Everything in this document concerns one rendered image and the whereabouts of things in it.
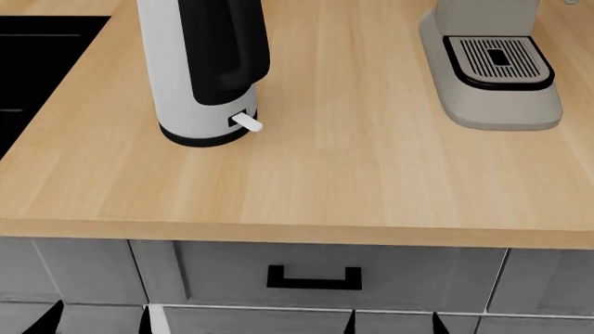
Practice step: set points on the black drip tray metal grate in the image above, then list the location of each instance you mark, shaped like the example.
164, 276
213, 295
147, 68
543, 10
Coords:
499, 57

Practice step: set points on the grey cabinet front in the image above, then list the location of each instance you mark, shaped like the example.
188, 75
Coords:
79, 268
547, 282

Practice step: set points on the grey coffee machine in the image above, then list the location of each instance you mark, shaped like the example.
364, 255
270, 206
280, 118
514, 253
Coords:
492, 104

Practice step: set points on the black kettle base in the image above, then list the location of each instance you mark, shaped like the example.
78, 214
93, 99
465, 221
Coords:
195, 141

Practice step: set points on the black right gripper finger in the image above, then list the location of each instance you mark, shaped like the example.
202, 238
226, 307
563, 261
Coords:
439, 326
351, 325

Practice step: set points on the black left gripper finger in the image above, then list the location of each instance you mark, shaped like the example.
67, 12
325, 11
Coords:
48, 321
146, 323

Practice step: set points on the grey drawer front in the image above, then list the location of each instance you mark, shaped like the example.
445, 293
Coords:
394, 275

